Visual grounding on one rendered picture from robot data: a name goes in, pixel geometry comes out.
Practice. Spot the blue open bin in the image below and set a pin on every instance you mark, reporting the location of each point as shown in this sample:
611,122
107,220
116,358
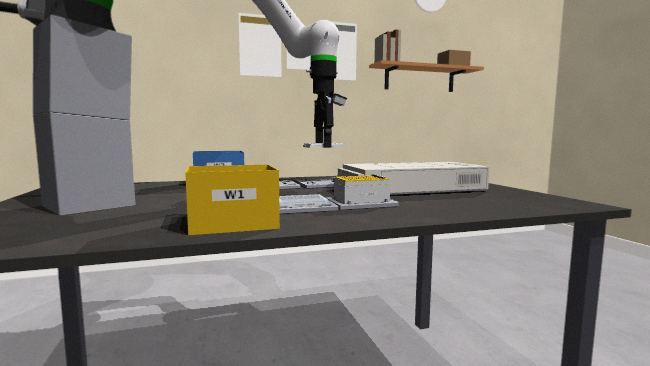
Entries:
217,158

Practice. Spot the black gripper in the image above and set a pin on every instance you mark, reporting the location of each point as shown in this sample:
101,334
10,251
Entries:
323,110

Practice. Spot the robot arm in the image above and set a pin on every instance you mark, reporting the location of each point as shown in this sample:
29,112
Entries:
318,40

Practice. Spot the yellow open-sided box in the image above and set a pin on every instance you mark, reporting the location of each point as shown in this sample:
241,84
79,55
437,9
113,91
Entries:
232,198

